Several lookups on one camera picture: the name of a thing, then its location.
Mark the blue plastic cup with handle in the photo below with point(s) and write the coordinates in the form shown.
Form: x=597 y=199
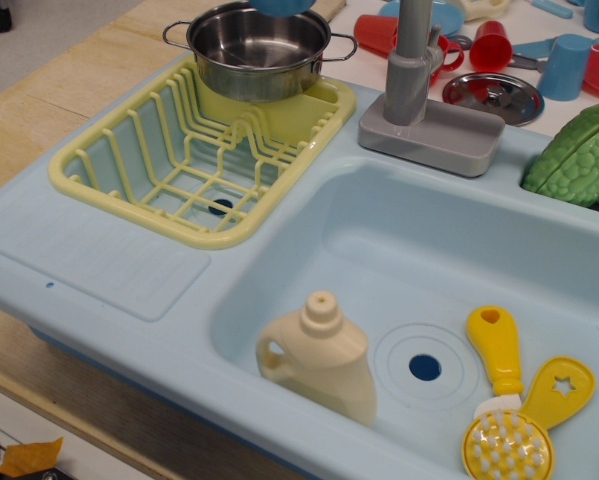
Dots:
x=282 y=8

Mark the stainless steel pot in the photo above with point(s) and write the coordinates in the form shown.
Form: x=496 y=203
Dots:
x=245 y=55

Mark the red cup lying down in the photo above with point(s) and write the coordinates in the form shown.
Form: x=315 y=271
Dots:
x=376 y=33

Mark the steel pot lid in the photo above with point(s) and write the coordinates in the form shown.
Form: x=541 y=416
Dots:
x=516 y=101

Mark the red upright cup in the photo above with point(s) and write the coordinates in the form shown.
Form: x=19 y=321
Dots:
x=491 y=50

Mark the blue inverted cup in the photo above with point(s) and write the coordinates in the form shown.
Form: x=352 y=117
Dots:
x=563 y=74

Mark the light blue toy sink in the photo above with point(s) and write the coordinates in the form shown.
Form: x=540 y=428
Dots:
x=113 y=327

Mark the cream toy detergent bottle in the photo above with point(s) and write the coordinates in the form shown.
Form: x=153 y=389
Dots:
x=320 y=354

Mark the pale yellow dish rack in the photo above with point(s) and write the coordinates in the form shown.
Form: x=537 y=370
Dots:
x=187 y=163

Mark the grey toy faucet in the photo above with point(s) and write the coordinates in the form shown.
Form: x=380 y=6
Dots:
x=404 y=123

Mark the yellow dish brush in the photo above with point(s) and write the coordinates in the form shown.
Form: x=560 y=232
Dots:
x=493 y=333

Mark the red mug behind faucet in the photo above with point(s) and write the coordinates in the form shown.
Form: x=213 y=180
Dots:
x=453 y=57

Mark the blue plate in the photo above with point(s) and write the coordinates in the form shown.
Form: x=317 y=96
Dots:
x=449 y=16

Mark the cream toy item top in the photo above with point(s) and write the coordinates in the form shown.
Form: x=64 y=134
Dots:
x=478 y=9

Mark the yellow round scrubber brush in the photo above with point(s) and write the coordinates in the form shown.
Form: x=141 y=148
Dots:
x=515 y=443

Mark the green bumpy toy vegetable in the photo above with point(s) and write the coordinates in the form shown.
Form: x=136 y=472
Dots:
x=568 y=168

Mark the blue toy knife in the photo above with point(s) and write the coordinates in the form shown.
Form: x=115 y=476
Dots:
x=536 y=49

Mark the orange tape piece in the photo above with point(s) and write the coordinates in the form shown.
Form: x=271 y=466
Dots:
x=23 y=459

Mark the black caster wheel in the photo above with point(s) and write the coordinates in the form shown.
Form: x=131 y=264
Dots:
x=5 y=19

